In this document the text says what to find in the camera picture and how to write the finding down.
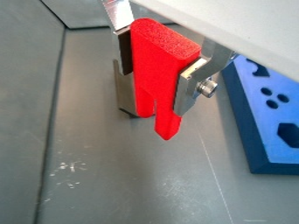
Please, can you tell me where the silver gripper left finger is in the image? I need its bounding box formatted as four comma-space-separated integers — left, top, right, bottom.
101, 0, 137, 117

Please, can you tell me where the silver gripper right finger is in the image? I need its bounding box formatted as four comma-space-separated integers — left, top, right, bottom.
172, 38, 239, 116

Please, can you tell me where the red square-circle peg block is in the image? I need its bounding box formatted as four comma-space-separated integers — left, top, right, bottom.
131, 18, 201, 140

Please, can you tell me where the blue foam shape board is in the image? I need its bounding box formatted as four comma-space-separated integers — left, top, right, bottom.
221, 56, 299, 175

